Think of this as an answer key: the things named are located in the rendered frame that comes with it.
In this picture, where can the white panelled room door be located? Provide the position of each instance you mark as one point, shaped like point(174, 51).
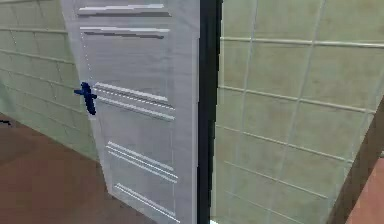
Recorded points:
point(140, 66)

